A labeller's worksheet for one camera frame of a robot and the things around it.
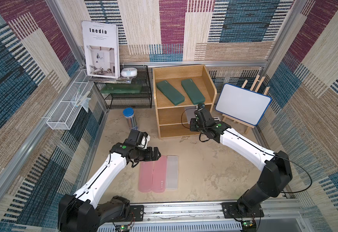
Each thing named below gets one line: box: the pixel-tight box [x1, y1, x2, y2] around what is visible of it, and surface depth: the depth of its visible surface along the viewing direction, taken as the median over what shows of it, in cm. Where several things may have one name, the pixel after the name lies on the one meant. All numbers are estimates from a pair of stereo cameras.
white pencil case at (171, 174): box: [165, 155, 179, 189], surface depth 87 cm
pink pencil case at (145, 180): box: [138, 160, 154, 193], surface depth 87 cm
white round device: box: [120, 67, 138, 78], surface depth 89 cm
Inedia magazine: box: [81, 20, 121, 79], surface depth 79 cm
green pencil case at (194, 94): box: [181, 78, 206, 105], surface depth 84 cm
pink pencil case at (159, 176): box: [152, 155, 168, 193], surface depth 85 cm
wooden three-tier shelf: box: [152, 64, 217, 139], surface depth 87 cm
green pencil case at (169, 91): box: [156, 80, 185, 106], surface depth 83 cm
